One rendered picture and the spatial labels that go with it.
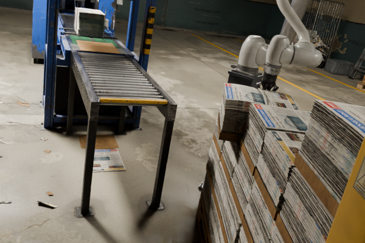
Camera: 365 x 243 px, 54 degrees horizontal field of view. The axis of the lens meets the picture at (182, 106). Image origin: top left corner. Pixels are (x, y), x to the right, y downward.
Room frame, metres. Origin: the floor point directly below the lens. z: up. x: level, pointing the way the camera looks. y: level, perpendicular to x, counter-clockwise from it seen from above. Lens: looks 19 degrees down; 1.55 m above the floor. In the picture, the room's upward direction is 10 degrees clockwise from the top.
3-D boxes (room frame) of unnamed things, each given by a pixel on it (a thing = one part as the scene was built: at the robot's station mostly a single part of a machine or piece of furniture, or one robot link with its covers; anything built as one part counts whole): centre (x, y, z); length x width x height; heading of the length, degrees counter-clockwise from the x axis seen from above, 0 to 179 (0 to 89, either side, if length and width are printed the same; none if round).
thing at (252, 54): (2.58, -0.43, 1.17); 0.18 x 0.16 x 0.22; 90
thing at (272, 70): (1.95, -0.45, 1.18); 0.09 x 0.09 x 0.06
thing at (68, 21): (4.63, 1.46, 0.75); 1.53 x 0.64 x 0.10; 25
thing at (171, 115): (2.78, 0.33, 0.74); 1.34 x 0.05 x 0.12; 25
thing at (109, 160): (2.71, 0.57, 0.00); 0.37 x 0.28 x 0.01; 25
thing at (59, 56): (3.60, 0.99, 0.38); 0.94 x 0.69 x 0.63; 115
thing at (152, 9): (3.46, 0.44, 1.05); 0.05 x 0.05 x 0.45; 25
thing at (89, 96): (2.57, 0.79, 0.74); 1.34 x 0.05 x 0.12; 25
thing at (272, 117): (1.49, -0.51, 1.06); 0.37 x 0.29 x 0.01; 96
